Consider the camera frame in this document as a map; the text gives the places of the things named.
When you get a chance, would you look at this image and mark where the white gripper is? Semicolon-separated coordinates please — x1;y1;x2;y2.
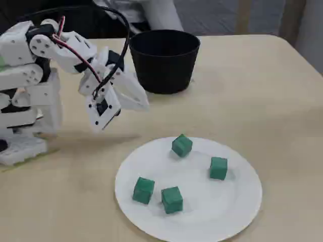
77;46;150;112

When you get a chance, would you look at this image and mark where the green cube block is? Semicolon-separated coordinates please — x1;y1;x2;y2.
171;133;193;159
209;156;228;181
160;186;184;215
132;176;155;205

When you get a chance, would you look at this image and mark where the black pot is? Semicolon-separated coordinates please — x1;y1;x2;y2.
128;29;201;95

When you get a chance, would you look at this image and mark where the white paper plate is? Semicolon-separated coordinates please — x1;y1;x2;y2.
115;136;263;242

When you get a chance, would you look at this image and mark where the white garment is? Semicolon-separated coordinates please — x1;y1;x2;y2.
94;0;184;33

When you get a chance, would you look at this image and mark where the yellow-green base board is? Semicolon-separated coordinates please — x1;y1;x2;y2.
0;147;61;173

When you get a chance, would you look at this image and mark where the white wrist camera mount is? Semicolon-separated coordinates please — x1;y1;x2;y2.
85;83;122;134

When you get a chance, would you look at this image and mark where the red black servo wire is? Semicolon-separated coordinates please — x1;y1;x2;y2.
51;15;103;85

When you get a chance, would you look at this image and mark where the black camera cable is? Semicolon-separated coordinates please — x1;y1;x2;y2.
15;5;131;99

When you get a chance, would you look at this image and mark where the wooden post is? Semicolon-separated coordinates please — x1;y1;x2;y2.
237;0;252;35

